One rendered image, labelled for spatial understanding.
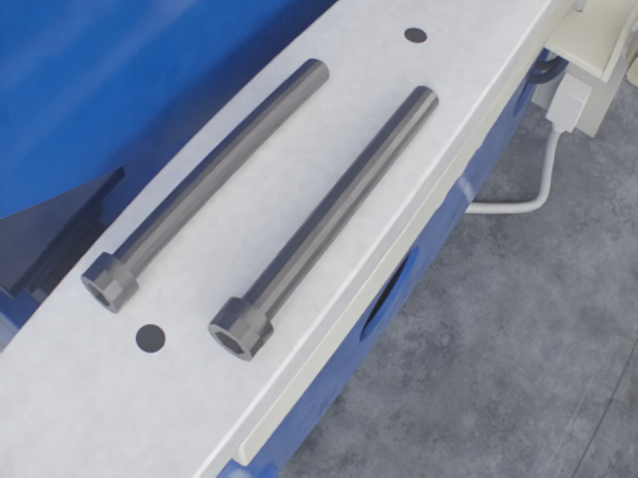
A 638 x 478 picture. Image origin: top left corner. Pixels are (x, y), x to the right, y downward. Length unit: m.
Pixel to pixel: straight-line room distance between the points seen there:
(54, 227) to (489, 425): 0.90
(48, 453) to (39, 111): 0.19
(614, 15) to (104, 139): 0.87
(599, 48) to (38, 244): 0.80
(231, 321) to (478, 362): 1.02
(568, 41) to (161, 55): 0.70
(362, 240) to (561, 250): 1.13
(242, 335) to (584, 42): 0.80
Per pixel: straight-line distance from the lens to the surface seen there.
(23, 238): 0.71
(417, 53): 0.54
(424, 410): 1.32
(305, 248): 0.40
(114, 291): 0.40
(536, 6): 0.63
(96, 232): 0.73
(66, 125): 0.44
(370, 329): 1.04
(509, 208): 1.53
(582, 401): 1.41
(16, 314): 0.79
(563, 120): 1.37
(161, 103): 0.52
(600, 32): 1.11
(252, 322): 0.38
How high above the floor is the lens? 1.23
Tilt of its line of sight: 57 degrees down
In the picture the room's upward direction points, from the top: 8 degrees clockwise
